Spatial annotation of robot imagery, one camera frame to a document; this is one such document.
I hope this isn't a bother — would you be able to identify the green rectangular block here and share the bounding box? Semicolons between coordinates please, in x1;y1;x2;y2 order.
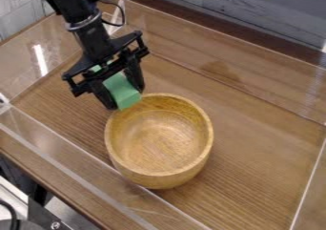
99;71;142;110

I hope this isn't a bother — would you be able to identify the clear acrylic corner bracket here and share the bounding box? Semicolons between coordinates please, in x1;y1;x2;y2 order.
101;0;126;35

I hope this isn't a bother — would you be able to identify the black metal mount plate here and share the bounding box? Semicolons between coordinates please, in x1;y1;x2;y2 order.
27;199;79;230

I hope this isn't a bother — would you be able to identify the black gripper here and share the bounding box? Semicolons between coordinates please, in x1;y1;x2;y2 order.
63;19;150;110

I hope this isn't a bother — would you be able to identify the clear acrylic tray wall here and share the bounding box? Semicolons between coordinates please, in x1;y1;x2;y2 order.
0;3;326;230

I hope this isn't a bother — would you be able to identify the black cable lower left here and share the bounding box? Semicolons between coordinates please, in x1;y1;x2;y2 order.
0;198;20;230

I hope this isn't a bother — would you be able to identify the brown wooden bowl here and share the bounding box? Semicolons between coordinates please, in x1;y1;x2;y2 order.
105;93;214;189

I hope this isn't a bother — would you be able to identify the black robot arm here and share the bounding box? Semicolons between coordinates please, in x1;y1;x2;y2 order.
46;0;150;110

